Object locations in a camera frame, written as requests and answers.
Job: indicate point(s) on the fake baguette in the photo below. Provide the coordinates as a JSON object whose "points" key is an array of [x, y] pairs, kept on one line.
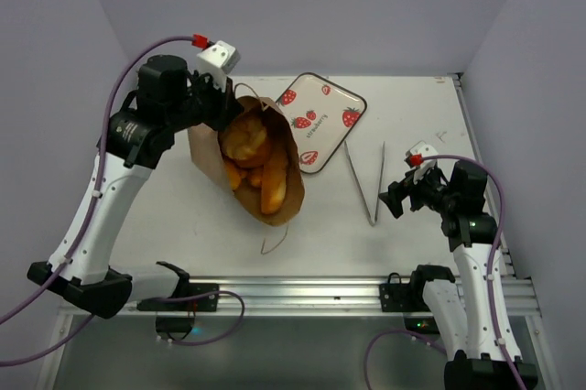
{"points": [[274, 180]]}

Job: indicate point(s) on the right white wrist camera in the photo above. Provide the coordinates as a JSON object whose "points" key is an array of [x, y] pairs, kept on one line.
{"points": [[421, 154]]}

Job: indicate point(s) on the strawberry print tray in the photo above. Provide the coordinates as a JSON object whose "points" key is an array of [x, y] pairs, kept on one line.
{"points": [[321, 114]]}

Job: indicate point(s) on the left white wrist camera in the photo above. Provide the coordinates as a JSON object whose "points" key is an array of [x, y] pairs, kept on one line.
{"points": [[219, 58]]}

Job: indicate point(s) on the orange fake bread roll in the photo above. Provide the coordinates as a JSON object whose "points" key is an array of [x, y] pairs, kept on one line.
{"points": [[249, 169]]}

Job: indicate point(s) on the metal tongs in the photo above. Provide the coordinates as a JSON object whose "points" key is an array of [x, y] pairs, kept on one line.
{"points": [[368, 186]]}

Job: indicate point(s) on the round fake bread bun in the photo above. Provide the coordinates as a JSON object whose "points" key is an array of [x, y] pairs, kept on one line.
{"points": [[245, 139]]}

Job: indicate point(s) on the aluminium rail frame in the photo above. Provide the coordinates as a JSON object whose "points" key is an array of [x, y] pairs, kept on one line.
{"points": [[325, 297]]}

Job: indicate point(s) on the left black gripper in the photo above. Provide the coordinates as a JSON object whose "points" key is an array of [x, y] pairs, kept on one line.
{"points": [[228, 107]]}

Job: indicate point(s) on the brown paper bag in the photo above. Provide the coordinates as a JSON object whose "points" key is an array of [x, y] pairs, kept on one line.
{"points": [[206, 154]]}

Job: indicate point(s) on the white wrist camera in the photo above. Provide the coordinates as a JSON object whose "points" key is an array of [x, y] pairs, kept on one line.
{"points": [[421, 154], [219, 58]]}

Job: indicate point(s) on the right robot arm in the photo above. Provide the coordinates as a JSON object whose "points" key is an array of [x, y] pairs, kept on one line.
{"points": [[468, 308]]}

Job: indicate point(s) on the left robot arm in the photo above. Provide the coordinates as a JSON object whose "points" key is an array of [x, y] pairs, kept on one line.
{"points": [[168, 99]]}

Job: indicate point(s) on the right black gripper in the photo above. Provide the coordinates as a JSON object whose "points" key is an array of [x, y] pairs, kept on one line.
{"points": [[404, 193]]}

